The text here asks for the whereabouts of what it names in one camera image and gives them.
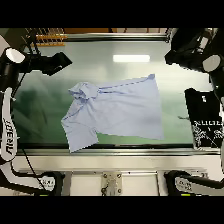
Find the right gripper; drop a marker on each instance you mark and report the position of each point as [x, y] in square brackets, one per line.
[180, 58]

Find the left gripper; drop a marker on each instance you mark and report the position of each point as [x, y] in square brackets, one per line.
[56, 63]

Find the light blue shirt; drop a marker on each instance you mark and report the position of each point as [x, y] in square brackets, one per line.
[116, 110]

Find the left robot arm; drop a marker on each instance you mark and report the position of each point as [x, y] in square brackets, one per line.
[7, 126]

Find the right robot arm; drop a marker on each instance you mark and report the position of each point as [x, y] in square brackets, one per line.
[213, 63]

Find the black printed T-shirt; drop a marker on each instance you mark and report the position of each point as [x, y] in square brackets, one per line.
[204, 113]

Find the silver frame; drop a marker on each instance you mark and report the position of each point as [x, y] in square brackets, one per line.
[133, 163]

